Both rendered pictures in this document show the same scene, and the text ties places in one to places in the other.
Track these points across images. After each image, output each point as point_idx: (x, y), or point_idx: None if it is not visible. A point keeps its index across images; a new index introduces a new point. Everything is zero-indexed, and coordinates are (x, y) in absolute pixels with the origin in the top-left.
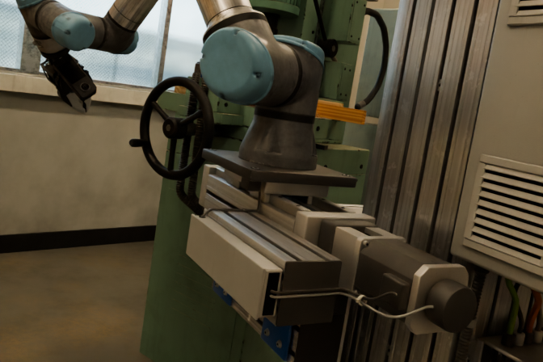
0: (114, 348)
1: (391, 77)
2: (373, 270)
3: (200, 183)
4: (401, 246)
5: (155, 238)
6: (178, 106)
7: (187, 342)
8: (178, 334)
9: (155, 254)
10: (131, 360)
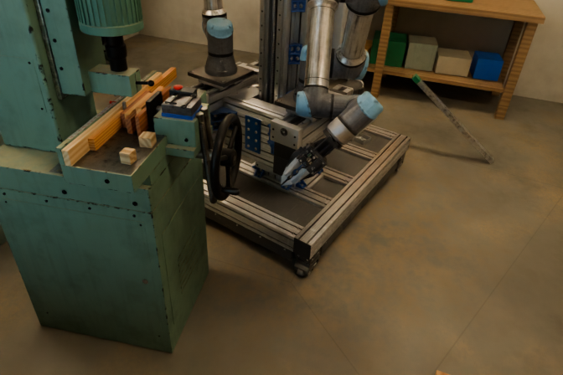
0: (178, 372)
1: (306, 41)
2: (355, 92)
3: (176, 198)
4: (348, 84)
5: (162, 280)
6: (193, 151)
7: (191, 287)
8: (187, 294)
9: (165, 288)
10: (188, 349)
